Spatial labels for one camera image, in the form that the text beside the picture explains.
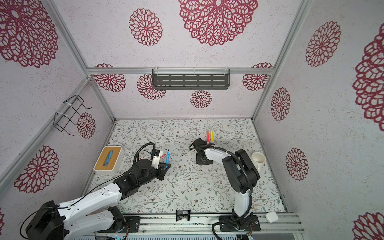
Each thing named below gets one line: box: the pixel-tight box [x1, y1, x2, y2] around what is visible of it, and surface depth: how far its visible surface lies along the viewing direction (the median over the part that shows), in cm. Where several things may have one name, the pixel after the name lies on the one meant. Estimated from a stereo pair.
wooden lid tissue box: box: [93, 145, 125, 175], surface depth 94 cm
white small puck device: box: [265, 212, 279, 223], surface depth 77 cm
